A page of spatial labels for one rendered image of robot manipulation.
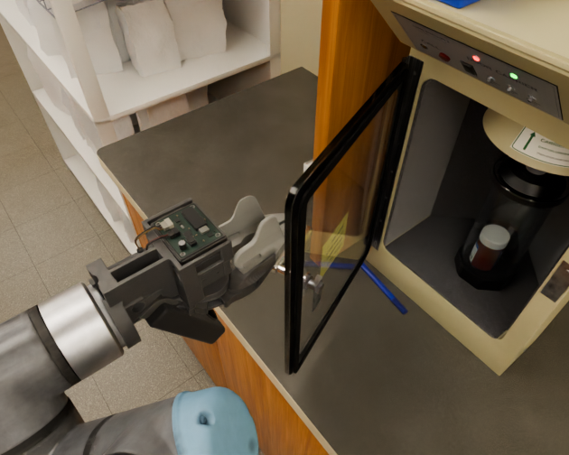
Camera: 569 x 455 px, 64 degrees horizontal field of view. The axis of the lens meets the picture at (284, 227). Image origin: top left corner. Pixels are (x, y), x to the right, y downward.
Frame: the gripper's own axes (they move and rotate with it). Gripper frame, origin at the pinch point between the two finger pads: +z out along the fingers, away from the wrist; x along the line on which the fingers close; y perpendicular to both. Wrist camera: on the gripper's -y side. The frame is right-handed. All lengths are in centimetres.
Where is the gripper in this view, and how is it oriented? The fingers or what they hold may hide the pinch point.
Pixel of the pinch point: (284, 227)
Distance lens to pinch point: 50.5
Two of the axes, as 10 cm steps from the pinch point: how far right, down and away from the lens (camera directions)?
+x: -6.2, -5.8, 5.3
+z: 7.9, -4.6, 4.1
